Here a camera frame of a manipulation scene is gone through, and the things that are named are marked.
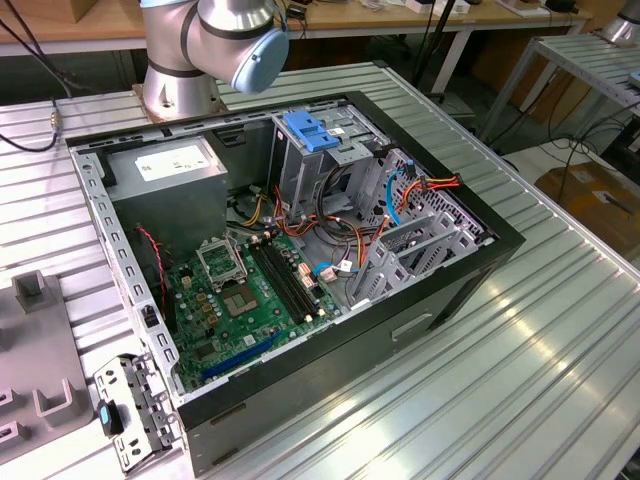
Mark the black stand pole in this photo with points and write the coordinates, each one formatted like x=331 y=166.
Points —
x=436 y=35

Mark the blue plastic cage latch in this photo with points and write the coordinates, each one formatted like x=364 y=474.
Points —
x=307 y=135

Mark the green motherboard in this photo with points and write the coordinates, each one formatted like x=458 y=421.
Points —
x=260 y=300

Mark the brown cardboard box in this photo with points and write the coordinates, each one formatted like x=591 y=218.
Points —
x=590 y=200

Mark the grey power supply box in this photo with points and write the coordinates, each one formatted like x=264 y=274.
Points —
x=170 y=210

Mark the silver rear slot bracket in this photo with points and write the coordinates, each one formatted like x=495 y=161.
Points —
x=145 y=400

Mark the metal slat side table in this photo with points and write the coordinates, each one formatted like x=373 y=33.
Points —
x=585 y=55

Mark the grey metal disk bay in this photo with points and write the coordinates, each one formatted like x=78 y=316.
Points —
x=385 y=255

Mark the CPU socket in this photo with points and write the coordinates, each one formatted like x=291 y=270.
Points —
x=239 y=301

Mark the black latch with blue button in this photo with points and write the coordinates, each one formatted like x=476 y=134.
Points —
x=106 y=417

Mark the blue expansion slot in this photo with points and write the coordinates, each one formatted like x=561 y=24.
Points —
x=240 y=357

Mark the black case fan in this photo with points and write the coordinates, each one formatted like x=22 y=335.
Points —
x=150 y=267

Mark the black open PC case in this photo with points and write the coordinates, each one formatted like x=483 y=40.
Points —
x=350 y=360

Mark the wooden desk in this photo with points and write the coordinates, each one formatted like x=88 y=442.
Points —
x=350 y=15

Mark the black RAM slot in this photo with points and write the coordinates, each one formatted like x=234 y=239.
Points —
x=290 y=279
x=277 y=284
x=296 y=276
x=283 y=281

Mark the grey parts rack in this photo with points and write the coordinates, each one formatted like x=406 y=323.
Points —
x=40 y=345

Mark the small black rim latch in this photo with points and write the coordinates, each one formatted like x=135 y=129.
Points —
x=149 y=316

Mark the grey metal drive cage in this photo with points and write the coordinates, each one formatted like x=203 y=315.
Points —
x=295 y=170

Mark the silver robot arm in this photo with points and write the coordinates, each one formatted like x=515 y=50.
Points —
x=220 y=30

